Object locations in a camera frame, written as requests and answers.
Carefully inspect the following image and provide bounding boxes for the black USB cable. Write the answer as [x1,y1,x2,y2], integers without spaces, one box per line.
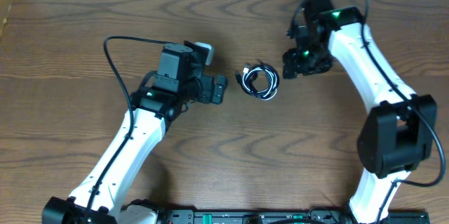
[234,60,281,99]

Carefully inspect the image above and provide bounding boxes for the white USB cable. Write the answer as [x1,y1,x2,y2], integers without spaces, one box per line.
[242,65,279,101]

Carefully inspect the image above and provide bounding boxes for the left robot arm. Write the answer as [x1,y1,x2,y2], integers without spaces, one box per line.
[41,41,227,224]

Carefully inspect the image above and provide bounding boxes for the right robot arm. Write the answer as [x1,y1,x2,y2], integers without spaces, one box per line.
[283,0,437,223]

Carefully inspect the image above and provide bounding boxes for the right camera black cable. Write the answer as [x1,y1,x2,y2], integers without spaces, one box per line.
[286,0,447,224]

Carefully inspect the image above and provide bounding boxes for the camera black cable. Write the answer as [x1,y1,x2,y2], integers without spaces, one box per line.
[82,35,173,224]
[286,0,447,224]

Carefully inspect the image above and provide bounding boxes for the left camera black cable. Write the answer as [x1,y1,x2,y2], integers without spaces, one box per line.
[82,35,173,224]

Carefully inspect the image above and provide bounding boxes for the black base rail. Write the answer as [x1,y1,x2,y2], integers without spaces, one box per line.
[122,206,431,224]

